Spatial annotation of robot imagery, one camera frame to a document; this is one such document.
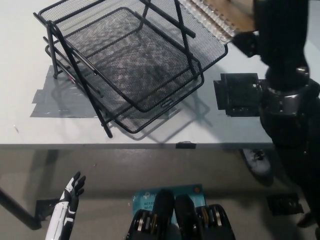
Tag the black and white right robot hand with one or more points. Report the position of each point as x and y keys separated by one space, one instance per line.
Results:
x=282 y=37

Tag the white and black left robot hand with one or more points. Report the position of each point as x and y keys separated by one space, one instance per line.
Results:
x=62 y=212

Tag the brown spiral notebook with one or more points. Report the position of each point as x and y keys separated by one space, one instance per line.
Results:
x=243 y=17

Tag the black mesh two-tier file tray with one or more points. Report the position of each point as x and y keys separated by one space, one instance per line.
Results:
x=120 y=62

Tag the black floor tape patch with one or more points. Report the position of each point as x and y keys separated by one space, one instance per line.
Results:
x=285 y=205
x=46 y=210

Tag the black table leg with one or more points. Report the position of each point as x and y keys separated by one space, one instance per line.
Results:
x=17 y=208
x=310 y=221

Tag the black square tape patch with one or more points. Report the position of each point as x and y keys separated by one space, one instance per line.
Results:
x=237 y=95

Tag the teal cardboard box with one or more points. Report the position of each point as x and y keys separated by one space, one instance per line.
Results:
x=147 y=197

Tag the small black tape strip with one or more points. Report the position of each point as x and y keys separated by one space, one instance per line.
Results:
x=186 y=145

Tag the grey duct tape patch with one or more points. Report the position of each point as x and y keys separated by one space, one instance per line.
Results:
x=47 y=107

